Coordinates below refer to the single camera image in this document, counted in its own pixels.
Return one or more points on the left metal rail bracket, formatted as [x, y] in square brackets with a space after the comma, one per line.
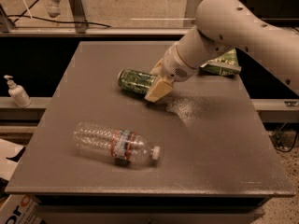
[78, 16]

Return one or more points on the green jalapeno chip bag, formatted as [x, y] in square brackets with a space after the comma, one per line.
[225, 65]

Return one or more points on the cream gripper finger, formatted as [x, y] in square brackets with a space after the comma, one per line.
[158, 88]
[157, 69]

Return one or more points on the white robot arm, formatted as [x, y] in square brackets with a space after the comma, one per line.
[221, 25]

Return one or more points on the white pump lotion bottle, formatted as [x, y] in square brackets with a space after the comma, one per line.
[17, 92]

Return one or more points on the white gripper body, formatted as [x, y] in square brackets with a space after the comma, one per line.
[173, 66]

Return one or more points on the white cardboard box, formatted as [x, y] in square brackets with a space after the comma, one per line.
[19, 209]

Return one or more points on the clear plastic water bottle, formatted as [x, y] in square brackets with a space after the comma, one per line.
[121, 144]

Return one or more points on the white paper sheet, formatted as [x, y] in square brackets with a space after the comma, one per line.
[10, 154]

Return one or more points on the green soda can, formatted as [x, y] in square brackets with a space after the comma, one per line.
[135, 81]

